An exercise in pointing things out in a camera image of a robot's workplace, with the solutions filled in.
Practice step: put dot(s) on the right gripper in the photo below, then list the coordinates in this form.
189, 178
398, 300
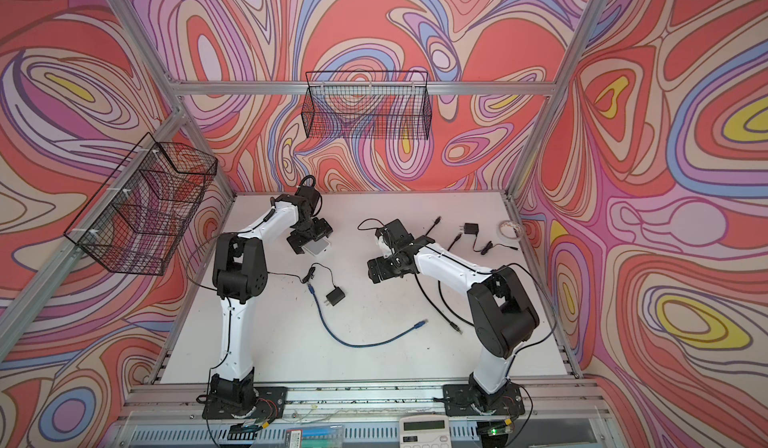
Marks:
380, 262

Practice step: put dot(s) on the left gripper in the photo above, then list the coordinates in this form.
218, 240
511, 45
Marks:
323, 228

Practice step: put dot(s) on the white network switch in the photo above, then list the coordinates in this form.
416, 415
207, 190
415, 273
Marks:
317, 248

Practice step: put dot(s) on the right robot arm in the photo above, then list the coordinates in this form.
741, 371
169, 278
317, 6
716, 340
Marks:
503, 315

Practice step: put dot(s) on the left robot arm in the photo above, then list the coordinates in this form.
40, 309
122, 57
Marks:
240, 274

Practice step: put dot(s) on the white calculator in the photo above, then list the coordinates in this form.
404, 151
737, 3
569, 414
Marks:
424, 431

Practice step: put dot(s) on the clear plastic box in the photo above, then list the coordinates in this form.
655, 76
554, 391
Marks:
326, 436

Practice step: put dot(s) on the black wire basket back wall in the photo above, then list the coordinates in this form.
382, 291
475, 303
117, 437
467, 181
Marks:
367, 104

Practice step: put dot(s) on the black wire basket wall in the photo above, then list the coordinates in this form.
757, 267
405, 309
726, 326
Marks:
149, 202
367, 104

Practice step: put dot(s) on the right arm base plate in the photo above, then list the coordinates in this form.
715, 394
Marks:
464, 400

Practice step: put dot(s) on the black wire basket left wall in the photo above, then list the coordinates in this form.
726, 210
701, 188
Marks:
149, 202

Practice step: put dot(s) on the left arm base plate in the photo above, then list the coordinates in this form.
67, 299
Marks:
267, 403

